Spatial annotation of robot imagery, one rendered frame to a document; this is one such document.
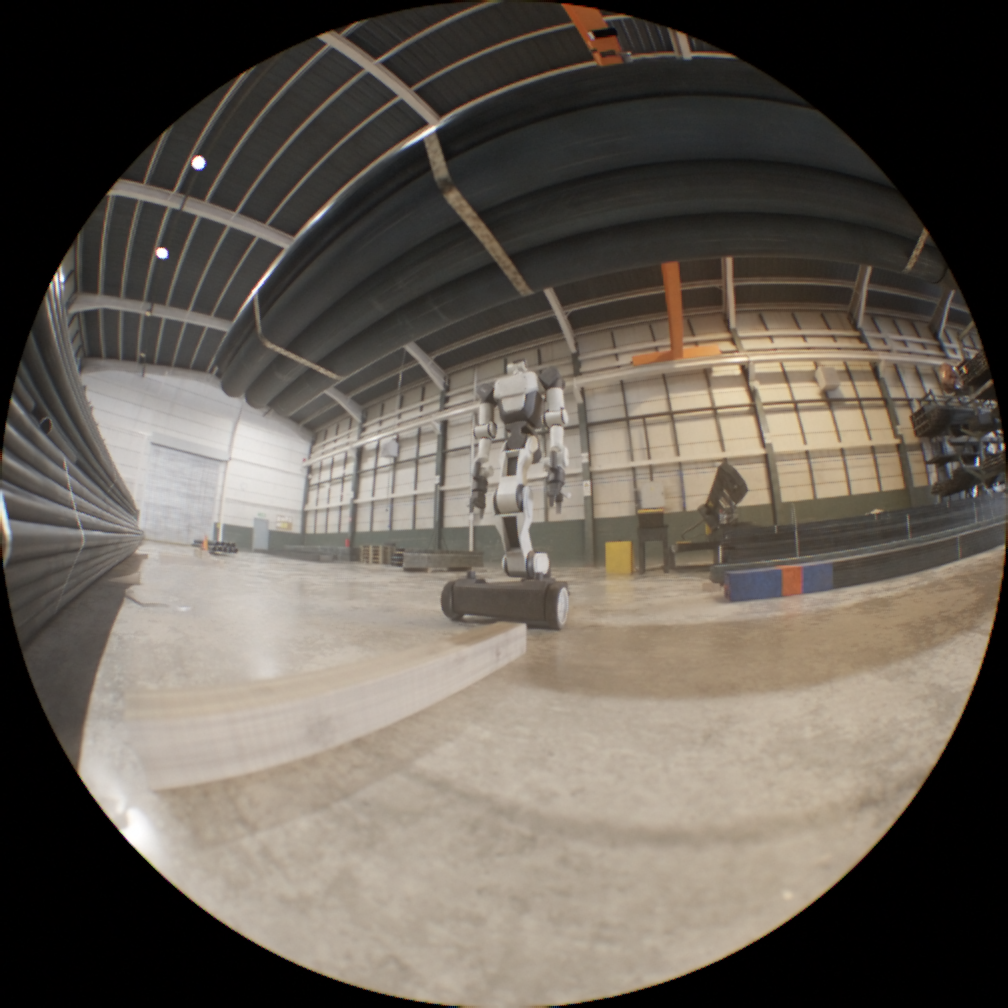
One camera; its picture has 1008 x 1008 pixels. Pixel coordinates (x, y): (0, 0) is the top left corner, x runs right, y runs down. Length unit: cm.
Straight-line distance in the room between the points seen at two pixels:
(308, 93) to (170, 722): 1025
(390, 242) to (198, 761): 101
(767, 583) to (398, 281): 220
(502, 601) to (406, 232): 136
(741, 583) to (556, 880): 187
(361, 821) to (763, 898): 40
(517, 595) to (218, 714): 120
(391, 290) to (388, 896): 114
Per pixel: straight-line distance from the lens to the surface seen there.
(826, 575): 225
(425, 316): 106
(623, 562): 574
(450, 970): 32
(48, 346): 101
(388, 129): 1022
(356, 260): 93
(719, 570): 288
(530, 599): 137
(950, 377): 1132
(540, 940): 33
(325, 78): 1001
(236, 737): 49
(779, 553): 328
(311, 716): 52
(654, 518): 510
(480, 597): 147
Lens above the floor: 31
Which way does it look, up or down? 10 degrees up
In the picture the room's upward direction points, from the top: straight up
